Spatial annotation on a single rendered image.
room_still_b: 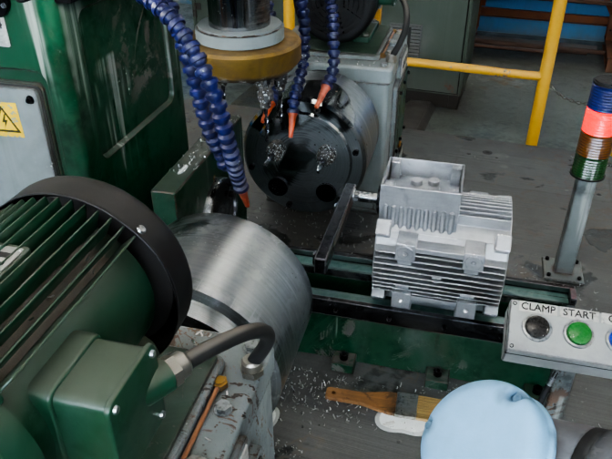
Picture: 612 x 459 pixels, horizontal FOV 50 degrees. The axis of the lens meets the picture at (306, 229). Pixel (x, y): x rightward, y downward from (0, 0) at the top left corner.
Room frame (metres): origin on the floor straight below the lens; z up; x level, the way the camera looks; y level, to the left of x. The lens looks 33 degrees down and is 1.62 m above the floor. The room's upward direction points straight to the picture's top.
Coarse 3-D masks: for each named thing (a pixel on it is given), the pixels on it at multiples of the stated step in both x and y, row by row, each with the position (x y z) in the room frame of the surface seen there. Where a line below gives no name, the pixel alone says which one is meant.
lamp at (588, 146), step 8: (584, 136) 1.11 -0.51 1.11; (592, 136) 1.10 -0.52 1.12; (584, 144) 1.10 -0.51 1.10; (592, 144) 1.09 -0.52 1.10; (600, 144) 1.09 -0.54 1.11; (608, 144) 1.09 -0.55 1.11; (584, 152) 1.10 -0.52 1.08; (592, 152) 1.09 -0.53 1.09; (600, 152) 1.09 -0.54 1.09; (608, 152) 1.09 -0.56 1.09
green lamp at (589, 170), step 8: (576, 152) 1.12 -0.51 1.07; (576, 160) 1.11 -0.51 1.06; (584, 160) 1.10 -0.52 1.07; (592, 160) 1.09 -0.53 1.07; (600, 160) 1.09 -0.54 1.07; (576, 168) 1.11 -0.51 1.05; (584, 168) 1.09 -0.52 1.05; (592, 168) 1.09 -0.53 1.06; (600, 168) 1.09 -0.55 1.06; (576, 176) 1.10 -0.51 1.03; (584, 176) 1.09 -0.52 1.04; (592, 176) 1.09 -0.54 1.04; (600, 176) 1.09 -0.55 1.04
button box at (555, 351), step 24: (528, 312) 0.65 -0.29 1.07; (552, 312) 0.65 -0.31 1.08; (576, 312) 0.65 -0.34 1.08; (600, 312) 0.64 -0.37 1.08; (504, 336) 0.66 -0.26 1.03; (528, 336) 0.62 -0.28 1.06; (552, 336) 0.62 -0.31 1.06; (600, 336) 0.62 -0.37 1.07; (504, 360) 0.63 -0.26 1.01; (528, 360) 0.62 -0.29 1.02; (552, 360) 0.61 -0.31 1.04; (576, 360) 0.59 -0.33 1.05; (600, 360) 0.59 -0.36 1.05
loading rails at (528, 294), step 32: (352, 256) 0.99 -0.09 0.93; (320, 288) 0.97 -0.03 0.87; (352, 288) 0.95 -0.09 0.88; (512, 288) 0.91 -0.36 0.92; (544, 288) 0.90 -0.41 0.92; (320, 320) 0.86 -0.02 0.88; (352, 320) 0.85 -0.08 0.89; (384, 320) 0.84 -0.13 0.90; (416, 320) 0.82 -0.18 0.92; (448, 320) 0.81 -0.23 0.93; (480, 320) 0.82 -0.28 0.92; (320, 352) 0.86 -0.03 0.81; (352, 352) 0.85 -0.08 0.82; (384, 352) 0.84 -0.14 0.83; (416, 352) 0.82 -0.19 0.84; (448, 352) 0.81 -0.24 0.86; (480, 352) 0.80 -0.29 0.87; (448, 384) 0.78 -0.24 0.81; (544, 384) 0.77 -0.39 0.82
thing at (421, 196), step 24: (408, 168) 0.95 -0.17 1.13; (432, 168) 0.94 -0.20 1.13; (456, 168) 0.92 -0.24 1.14; (384, 192) 0.86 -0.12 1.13; (408, 192) 0.85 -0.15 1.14; (432, 192) 0.85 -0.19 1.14; (456, 192) 0.84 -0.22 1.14; (384, 216) 0.86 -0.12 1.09; (408, 216) 0.85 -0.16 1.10; (432, 216) 0.84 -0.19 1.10; (456, 216) 0.84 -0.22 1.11
